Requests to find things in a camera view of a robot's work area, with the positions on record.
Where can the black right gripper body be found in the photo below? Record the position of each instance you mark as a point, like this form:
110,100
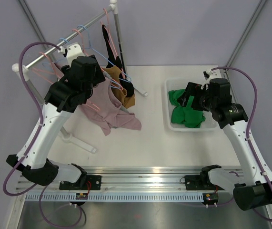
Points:
200,95

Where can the green tank top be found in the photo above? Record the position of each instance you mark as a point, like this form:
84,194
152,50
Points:
184,115

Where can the mauve pink tank top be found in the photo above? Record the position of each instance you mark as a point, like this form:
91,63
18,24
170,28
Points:
103,109

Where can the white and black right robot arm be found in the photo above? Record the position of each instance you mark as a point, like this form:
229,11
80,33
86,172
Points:
254,189

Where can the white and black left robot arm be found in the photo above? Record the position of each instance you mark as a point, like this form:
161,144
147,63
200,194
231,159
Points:
32,161

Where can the pink hanger under black top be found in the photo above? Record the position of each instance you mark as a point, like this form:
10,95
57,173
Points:
111,40

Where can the brown tank top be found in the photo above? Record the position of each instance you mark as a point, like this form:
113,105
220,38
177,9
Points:
125,95

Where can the black tank top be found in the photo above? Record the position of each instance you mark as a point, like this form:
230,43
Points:
117,62

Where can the grey tank top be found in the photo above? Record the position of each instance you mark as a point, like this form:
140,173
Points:
113,81

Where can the white plastic basket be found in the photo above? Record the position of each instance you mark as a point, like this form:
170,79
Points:
180,83

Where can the metal clothes rack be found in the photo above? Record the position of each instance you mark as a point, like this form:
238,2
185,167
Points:
113,7

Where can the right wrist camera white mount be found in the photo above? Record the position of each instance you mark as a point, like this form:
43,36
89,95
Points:
209,75

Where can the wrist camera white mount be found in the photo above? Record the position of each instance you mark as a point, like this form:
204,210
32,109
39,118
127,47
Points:
209,75
72,51

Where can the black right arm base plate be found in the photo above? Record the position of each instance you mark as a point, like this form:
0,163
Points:
196,183

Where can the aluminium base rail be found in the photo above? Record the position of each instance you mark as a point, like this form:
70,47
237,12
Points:
142,179

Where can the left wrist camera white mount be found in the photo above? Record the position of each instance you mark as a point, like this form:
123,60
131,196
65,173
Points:
72,51

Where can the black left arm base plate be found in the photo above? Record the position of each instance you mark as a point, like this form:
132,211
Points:
92,181

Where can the white slotted cable duct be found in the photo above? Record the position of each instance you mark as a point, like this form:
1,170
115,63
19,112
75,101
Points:
115,197

